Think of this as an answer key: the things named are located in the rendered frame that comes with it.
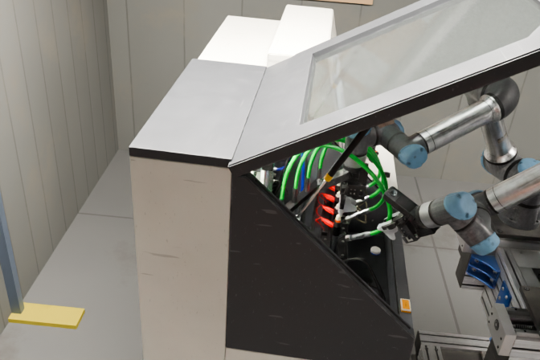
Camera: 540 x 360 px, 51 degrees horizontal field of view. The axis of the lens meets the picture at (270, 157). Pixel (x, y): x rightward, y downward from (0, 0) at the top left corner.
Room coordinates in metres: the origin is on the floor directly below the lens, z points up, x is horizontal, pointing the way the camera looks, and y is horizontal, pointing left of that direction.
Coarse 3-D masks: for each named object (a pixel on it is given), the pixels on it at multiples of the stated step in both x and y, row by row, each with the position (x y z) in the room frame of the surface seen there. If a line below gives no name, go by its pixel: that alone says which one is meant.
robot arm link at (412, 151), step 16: (512, 80) 1.71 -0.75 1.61; (496, 96) 1.64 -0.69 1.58; (512, 96) 1.65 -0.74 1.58; (464, 112) 1.60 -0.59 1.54; (480, 112) 1.60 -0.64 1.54; (496, 112) 1.61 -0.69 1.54; (432, 128) 1.56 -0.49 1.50; (448, 128) 1.56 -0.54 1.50; (464, 128) 1.57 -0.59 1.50; (400, 144) 1.52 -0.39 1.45; (416, 144) 1.50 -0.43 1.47; (432, 144) 1.52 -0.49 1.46; (400, 160) 1.49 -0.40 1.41; (416, 160) 1.47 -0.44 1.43
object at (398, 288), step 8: (392, 240) 1.70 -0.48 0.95; (400, 240) 1.70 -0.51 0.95; (392, 248) 1.65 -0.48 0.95; (400, 248) 1.66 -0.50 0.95; (392, 256) 1.61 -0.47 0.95; (400, 256) 1.61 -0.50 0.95; (392, 264) 1.60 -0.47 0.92; (400, 264) 1.56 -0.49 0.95; (392, 272) 1.57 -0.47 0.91; (400, 272) 1.52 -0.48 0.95; (392, 280) 1.54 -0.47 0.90; (400, 280) 1.48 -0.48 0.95; (392, 288) 1.51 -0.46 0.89; (400, 288) 1.44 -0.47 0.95; (408, 288) 1.44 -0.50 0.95; (392, 296) 1.48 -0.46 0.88; (400, 296) 1.40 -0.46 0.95; (408, 296) 1.41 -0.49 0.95; (392, 304) 1.45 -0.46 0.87; (400, 312) 1.33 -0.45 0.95; (408, 320) 1.30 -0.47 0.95
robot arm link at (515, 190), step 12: (528, 168) 1.36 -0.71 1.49; (516, 180) 1.34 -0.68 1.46; (528, 180) 1.32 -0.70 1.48; (480, 192) 1.41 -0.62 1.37; (492, 192) 1.35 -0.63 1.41; (504, 192) 1.33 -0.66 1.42; (516, 192) 1.32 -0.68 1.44; (528, 192) 1.31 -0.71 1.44; (480, 204) 1.34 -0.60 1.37; (492, 204) 1.33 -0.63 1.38; (504, 204) 1.32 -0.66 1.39; (516, 204) 1.33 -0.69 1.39; (492, 216) 1.34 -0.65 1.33
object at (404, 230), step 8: (416, 208) 1.35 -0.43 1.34; (400, 216) 1.38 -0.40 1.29; (416, 216) 1.32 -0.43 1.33; (400, 224) 1.36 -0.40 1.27; (408, 224) 1.35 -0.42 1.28; (416, 224) 1.35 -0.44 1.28; (400, 232) 1.38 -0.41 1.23; (408, 232) 1.34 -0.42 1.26; (416, 232) 1.34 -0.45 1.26; (424, 232) 1.33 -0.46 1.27; (432, 232) 1.31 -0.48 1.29; (416, 240) 1.33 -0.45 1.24
